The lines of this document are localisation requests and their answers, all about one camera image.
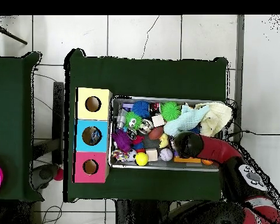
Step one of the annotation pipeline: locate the wooden three-hole box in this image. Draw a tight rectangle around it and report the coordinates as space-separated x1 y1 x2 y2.
72 87 113 184

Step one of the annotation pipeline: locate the plain wooden block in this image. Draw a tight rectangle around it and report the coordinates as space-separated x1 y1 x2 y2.
151 114 165 128
146 149 159 162

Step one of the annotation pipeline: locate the white baseball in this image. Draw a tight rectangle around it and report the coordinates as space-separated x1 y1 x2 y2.
159 148 173 162

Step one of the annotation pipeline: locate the blue spiky ball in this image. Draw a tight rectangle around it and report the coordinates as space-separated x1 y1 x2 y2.
132 100 151 118

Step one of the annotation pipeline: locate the yellow plush duck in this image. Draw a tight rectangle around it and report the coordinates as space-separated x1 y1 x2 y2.
158 133 170 149

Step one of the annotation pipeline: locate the purple spiky ball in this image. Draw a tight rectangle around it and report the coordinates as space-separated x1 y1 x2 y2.
111 129 132 153

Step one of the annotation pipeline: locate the mint green knitted cloth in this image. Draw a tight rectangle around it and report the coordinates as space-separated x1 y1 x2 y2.
163 103 211 138

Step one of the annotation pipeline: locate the yellow ball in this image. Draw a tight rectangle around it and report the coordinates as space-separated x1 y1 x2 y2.
135 152 149 167

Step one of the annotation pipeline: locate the tall black object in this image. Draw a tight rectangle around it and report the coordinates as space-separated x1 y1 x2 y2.
52 81 65 164

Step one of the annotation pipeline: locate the silver mesh bin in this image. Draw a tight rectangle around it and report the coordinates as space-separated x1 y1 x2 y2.
108 95 226 172

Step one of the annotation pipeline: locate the cream knitted cloth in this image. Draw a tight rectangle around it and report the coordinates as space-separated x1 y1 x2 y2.
195 101 233 138

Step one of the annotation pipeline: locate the dark grey rounded object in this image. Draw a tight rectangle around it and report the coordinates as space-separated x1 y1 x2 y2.
31 163 59 190

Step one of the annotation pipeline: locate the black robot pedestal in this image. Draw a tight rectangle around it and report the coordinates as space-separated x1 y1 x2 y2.
115 199 171 224

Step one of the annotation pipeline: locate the small red ball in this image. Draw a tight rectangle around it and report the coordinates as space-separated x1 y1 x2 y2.
53 167 64 181

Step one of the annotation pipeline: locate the brown toy football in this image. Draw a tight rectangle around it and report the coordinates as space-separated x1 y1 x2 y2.
148 126 165 140

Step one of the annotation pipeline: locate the clear plastic bottle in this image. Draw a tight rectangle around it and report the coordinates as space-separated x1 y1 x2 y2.
88 127 101 144

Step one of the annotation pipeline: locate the green spiky toy with eyes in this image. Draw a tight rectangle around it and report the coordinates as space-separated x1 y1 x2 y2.
160 101 181 121
124 111 143 131

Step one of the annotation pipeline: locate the black rod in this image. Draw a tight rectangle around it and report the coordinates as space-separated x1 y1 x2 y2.
0 24 28 46

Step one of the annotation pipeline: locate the dark green tablecloth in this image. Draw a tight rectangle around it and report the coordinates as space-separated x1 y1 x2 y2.
63 48 229 203
0 51 44 202

